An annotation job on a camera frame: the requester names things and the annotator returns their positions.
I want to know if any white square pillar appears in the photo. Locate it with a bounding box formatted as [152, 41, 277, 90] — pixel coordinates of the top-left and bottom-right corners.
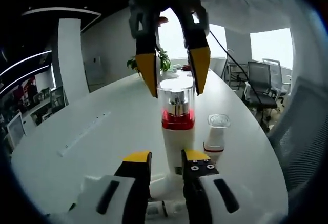
[56, 18, 91, 94]

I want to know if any clear plastic bag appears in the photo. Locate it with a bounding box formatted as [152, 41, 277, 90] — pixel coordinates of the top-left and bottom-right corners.
[146, 195, 189, 221]

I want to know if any white office chair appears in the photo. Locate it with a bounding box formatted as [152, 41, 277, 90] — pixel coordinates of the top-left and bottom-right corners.
[6, 111, 26, 146]

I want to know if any green potted plant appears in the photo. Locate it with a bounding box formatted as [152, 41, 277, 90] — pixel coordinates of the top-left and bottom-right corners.
[127, 47, 172, 77]

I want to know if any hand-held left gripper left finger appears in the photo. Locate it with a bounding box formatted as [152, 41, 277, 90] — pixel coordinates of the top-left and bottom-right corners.
[74, 150, 152, 224]

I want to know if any large white skincare bottle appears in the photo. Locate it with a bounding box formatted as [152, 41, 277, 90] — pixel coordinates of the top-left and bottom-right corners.
[155, 78, 197, 184]

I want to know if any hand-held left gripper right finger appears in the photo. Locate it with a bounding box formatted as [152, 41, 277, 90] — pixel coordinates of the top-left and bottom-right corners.
[180, 149, 257, 224]

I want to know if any black cable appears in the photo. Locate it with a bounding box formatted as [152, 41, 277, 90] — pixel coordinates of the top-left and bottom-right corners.
[209, 30, 266, 106]

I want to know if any small white skincare bottle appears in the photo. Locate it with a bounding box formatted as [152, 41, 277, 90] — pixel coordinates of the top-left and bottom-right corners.
[202, 113, 231, 158]

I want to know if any bright window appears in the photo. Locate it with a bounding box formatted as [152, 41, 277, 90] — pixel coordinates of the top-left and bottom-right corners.
[250, 28, 293, 69]
[157, 23, 227, 60]

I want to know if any white power strip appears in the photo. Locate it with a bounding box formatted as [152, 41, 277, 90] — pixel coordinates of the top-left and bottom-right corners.
[56, 110, 111, 157]

